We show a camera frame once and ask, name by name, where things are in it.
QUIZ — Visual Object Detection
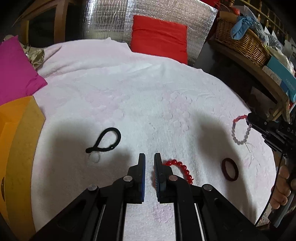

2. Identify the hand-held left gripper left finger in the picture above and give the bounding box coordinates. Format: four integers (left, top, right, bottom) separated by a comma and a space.
30, 153, 147, 241

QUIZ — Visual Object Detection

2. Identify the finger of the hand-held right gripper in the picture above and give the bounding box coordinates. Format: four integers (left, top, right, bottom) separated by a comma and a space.
246, 112, 266, 131

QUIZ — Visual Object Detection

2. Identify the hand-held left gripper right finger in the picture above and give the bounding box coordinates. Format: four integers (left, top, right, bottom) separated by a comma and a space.
154, 152, 270, 241

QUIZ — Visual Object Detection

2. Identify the pink and white bead bracelet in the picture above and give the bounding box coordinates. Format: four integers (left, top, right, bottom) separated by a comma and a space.
232, 115, 252, 152

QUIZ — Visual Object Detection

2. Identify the red bead bracelet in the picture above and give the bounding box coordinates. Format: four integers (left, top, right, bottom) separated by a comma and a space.
151, 159, 193, 186

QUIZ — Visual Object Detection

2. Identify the thin black hair tie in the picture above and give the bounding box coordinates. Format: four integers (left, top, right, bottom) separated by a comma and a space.
85, 127, 122, 154

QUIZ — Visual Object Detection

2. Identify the person's right hand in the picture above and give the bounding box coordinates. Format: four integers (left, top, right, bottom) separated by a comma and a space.
270, 166, 292, 210

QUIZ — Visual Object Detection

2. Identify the wooden shelf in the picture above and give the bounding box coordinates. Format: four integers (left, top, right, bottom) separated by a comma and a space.
208, 39, 296, 121

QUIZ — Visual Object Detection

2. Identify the clear elastic band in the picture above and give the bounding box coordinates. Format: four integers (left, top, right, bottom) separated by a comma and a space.
89, 151, 101, 163

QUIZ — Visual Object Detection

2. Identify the teal box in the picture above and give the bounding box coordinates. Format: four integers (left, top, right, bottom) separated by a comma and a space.
262, 56, 296, 102

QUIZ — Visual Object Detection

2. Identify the wicker basket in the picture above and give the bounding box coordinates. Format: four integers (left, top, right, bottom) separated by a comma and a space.
215, 17, 271, 67

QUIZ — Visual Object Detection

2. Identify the clear plastic bag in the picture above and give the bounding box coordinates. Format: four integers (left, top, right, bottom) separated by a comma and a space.
254, 21, 285, 50

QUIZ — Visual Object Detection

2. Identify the blue cloth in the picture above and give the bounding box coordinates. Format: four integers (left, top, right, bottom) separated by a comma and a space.
231, 16, 258, 40

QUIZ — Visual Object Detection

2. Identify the wooden spindle railing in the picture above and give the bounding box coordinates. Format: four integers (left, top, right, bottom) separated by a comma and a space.
220, 0, 285, 33

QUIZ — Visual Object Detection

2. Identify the red pillow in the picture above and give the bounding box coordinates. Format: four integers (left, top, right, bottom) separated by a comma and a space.
130, 15, 188, 64

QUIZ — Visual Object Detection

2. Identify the yellow foam block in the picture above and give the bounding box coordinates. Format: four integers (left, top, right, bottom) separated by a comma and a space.
0, 96, 45, 232

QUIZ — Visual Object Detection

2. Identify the floral patterned cloth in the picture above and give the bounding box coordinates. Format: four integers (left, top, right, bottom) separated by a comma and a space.
23, 43, 45, 70

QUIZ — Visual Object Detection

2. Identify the silver foil insulation sheet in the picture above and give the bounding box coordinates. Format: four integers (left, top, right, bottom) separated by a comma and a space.
84, 0, 219, 66

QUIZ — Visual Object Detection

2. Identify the magenta pillow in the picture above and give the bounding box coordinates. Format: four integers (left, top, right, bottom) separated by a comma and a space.
0, 36, 48, 106

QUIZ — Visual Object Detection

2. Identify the maroon ring bracelet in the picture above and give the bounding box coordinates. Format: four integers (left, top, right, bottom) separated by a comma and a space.
221, 158, 239, 181

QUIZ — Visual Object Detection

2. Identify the wooden chair frame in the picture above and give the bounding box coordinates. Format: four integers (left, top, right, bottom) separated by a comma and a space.
14, 0, 86, 44

